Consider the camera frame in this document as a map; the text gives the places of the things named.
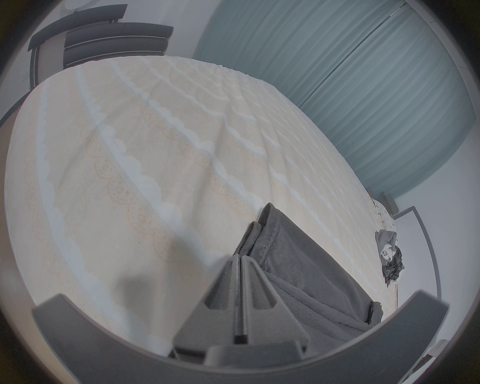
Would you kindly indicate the bed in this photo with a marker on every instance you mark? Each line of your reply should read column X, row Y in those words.
column 131, row 168

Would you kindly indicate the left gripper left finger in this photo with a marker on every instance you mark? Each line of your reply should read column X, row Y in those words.
column 217, row 322

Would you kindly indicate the blue-green curtain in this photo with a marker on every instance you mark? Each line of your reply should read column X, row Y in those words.
column 393, row 112
column 281, row 48

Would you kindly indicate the black T-shirt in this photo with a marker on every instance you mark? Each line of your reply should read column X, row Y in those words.
column 311, row 270

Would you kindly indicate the pile of clothes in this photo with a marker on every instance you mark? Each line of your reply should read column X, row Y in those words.
column 392, row 262

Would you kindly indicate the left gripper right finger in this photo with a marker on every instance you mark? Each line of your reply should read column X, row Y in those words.
column 270, row 322

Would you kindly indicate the black chest of drawers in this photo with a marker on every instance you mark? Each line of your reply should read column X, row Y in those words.
column 112, row 41

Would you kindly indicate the white printed pillow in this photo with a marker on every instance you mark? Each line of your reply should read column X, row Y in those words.
column 386, row 217

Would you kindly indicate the grey bedside table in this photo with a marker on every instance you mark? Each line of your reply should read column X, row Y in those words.
column 389, row 202

